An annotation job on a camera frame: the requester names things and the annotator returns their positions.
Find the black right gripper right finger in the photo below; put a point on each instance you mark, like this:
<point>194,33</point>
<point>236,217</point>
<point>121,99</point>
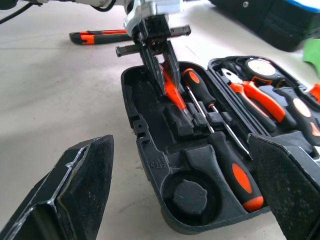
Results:
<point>292,190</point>

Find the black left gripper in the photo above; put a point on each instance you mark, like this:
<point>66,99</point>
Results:
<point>155,30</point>

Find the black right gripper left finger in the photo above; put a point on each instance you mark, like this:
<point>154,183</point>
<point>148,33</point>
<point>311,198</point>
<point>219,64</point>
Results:
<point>82,180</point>

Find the orange voltage tester screwdriver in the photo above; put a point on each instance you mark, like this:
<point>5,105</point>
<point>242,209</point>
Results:
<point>175,96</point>

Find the black plastic tool case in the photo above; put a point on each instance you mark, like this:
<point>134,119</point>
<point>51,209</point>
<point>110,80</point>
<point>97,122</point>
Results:
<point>150,105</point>

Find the small orange tool part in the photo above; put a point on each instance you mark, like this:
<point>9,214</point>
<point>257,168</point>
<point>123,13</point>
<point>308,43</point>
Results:
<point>314,93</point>

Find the slim black orange screwdriver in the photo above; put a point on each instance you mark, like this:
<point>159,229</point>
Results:
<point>200,87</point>

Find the thick black orange screwdriver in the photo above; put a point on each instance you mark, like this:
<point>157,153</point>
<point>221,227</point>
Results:
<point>237,175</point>

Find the orange black utility knife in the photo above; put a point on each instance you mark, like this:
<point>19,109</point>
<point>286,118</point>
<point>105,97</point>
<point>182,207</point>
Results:
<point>105,37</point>

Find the black orange tape measure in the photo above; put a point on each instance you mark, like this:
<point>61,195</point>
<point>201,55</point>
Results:
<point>260,66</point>

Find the large black box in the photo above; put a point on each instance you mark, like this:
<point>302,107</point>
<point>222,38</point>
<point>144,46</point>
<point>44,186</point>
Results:
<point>275,20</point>

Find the green plastic object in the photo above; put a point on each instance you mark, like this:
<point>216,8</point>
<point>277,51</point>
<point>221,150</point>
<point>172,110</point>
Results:
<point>312,53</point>

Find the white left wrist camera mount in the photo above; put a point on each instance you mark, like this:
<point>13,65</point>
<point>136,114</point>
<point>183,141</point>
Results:
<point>136,15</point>

